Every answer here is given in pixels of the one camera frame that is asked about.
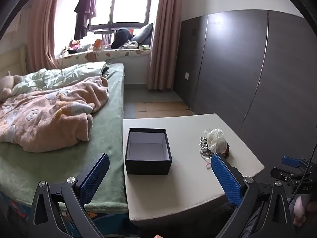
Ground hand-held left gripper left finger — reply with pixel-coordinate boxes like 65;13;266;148
29;153;110;238

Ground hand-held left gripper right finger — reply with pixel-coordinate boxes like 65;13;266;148
211;153;295;238

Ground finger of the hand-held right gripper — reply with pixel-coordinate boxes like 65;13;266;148
271;167;298;180
282;156;302;167

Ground dark beaded bracelet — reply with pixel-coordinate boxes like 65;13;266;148
218;144;231;158

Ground silver chain necklace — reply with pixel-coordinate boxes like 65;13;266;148
199;136;211;152

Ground black gift box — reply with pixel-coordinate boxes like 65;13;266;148
124;128;172;175

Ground person's right hand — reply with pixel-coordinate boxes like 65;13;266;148
293;195;315;227

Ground white low table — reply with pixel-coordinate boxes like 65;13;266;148
122;113;265;222

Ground white fabric flower hair accessory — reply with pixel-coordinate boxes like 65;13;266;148
204;128;227;153

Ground green bed sheet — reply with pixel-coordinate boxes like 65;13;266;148
0;63;128;214

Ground pink fleece blanket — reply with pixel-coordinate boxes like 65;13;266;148
0;76;110;153

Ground flattened cardboard sheets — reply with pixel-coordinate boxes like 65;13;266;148
135;100;195;117

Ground light green quilt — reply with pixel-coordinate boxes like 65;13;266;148
11;61;109;96

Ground dark grey wardrobe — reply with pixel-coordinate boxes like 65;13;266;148
173;10;317;159

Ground printed window seat cushion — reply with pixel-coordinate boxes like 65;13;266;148
59;48;151;68

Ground beige plush toy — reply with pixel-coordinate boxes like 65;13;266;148
0;71;24;102

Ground pile of plush toys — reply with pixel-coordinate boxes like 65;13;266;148
61;40;92;55

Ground dark bag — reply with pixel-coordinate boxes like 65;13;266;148
111;28;133;49

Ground small white folding table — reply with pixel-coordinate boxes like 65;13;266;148
94;29;116;45

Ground pink curtain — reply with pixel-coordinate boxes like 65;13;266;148
147;0;184;91
27;0;66;73

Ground grey pillow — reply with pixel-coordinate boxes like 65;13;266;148
131;23;154;45

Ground hanging dark clothes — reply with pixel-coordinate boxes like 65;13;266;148
74;0;97;40

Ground dark framed window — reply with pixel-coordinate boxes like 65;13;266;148
88;0;153;31

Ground black cable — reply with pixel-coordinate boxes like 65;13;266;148
288;142;317;206

